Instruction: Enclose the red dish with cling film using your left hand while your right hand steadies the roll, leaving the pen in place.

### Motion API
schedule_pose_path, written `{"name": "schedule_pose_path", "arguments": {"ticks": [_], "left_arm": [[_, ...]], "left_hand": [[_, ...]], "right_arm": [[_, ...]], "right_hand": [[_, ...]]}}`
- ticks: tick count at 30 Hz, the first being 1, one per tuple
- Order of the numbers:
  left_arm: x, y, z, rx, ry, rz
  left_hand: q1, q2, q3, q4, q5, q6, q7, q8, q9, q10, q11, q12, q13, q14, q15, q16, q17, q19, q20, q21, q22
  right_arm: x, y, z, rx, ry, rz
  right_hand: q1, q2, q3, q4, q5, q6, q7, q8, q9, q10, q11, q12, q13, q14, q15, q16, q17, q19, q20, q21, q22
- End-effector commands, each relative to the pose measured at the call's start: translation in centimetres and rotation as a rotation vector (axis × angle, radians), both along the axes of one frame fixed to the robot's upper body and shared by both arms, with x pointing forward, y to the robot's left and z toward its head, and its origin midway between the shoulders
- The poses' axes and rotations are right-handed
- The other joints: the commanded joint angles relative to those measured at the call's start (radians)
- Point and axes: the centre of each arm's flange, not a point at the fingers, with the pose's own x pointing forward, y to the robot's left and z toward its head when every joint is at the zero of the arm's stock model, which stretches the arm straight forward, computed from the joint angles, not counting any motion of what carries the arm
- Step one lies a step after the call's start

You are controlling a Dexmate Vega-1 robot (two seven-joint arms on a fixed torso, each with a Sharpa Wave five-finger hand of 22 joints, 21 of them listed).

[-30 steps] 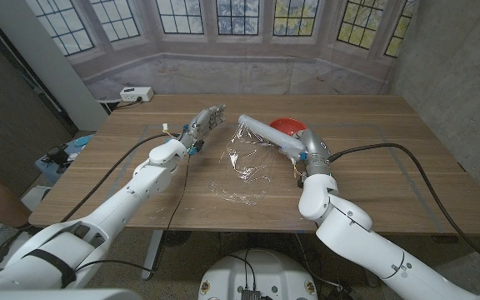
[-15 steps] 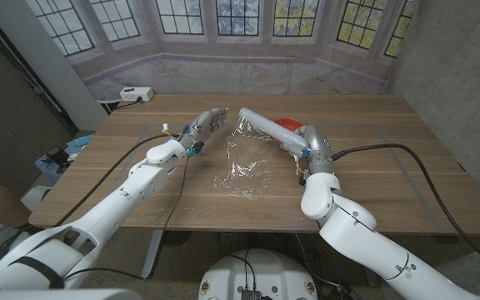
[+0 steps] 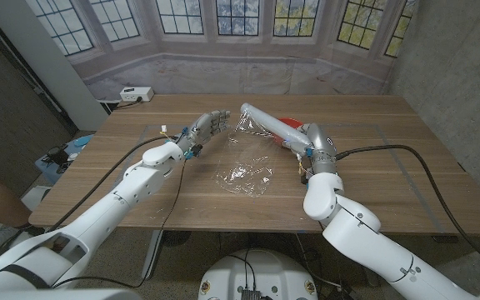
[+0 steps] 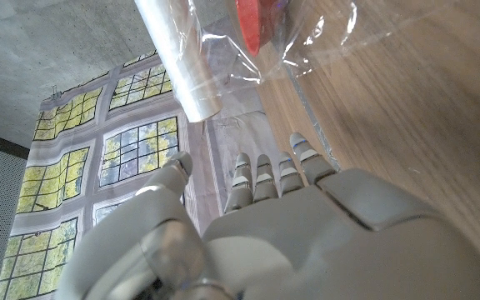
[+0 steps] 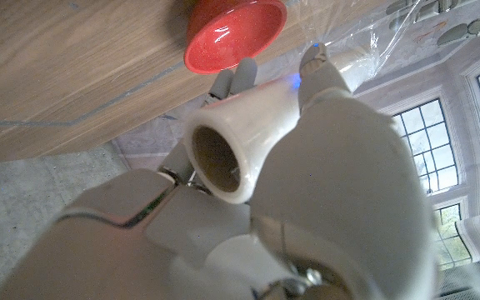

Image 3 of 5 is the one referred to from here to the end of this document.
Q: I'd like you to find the white robot shoulder cover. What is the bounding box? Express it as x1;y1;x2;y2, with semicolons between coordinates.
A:
0;288;143;300

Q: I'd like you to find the grey metal table leg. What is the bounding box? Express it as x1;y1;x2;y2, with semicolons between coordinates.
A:
141;230;164;280

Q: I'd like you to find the red bowl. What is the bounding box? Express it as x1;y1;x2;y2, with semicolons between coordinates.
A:
272;117;308;149

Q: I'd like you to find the thin black left wrist cable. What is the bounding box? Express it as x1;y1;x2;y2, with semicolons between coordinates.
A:
52;160;188;289

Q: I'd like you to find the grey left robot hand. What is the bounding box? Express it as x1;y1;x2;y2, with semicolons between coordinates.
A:
177;109;232;160

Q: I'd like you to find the small black round device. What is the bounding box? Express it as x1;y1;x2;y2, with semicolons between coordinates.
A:
47;144;71;167

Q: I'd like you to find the printed window backdrop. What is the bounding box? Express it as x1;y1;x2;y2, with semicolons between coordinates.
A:
25;0;420;101

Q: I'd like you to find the white cling film roll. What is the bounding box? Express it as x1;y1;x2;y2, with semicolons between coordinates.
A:
240;102;312;147

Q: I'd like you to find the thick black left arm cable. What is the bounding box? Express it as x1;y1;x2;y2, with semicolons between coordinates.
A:
47;135;183;233

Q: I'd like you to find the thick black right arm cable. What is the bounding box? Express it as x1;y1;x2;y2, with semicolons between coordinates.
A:
334;144;480;278

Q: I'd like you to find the blue storage box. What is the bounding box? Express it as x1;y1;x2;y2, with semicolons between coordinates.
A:
34;133;95;184

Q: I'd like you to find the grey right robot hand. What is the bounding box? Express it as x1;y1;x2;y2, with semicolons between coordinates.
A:
289;122;341;176

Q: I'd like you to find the black power strip cord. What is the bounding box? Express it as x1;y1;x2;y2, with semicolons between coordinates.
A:
108;97;143;112

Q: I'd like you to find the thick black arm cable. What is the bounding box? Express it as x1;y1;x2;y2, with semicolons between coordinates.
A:
334;144;480;278
47;135;183;233

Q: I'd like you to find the white robot torso base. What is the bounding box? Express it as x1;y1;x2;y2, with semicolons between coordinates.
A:
197;248;319;300

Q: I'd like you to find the white power strip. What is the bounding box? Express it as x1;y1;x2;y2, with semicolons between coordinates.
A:
119;86;155;103

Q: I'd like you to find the clear cling film sheet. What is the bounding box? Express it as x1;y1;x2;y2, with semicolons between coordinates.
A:
214;114;285;198

